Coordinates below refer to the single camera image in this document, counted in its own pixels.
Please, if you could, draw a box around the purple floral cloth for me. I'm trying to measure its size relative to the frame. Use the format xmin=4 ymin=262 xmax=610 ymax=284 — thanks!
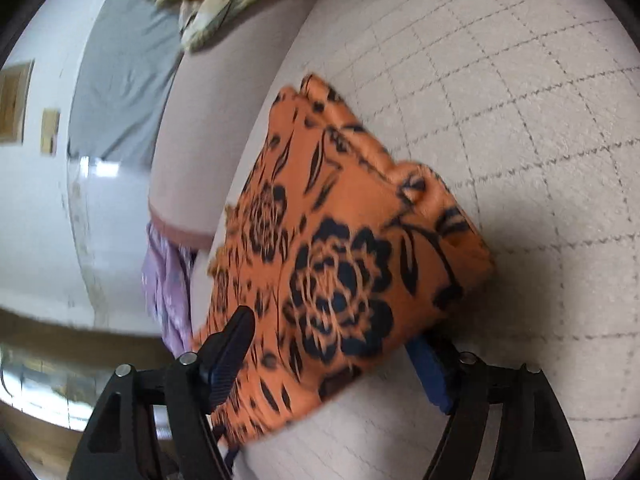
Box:
xmin=141 ymin=222 xmax=196 ymax=356

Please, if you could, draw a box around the dark wooden glass door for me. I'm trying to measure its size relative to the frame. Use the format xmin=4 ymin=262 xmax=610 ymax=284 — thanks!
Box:
xmin=1 ymin=310 xmax=172 ymax=479

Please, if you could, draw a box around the orange black floral garment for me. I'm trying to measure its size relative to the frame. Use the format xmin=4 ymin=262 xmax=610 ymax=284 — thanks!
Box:
xmin=193 ymin=74 xmax=494 ymax=446

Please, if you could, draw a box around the grey pillow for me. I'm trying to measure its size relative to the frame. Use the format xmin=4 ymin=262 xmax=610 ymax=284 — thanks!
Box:
xmin=67 ymin=0 xmax=182 ymax=168

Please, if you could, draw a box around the pink bolster with brown end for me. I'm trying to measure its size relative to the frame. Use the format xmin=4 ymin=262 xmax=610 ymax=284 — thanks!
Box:
xmin=149 ymin=0 xmax=317 ymax=250

